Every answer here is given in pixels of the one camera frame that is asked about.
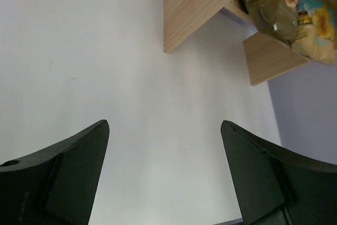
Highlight wooden two-tier shelf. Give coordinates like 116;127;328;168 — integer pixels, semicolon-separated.
163;0;337;86

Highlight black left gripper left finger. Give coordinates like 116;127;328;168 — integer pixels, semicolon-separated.
1;120;110;224

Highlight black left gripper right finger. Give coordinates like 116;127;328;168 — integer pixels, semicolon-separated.
221;121;336;224

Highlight large kettle cooked chips bag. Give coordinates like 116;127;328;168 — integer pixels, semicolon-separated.
291;0;336;65

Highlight olive light-blue chips bag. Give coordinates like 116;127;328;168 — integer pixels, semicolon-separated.
243;0;298;45

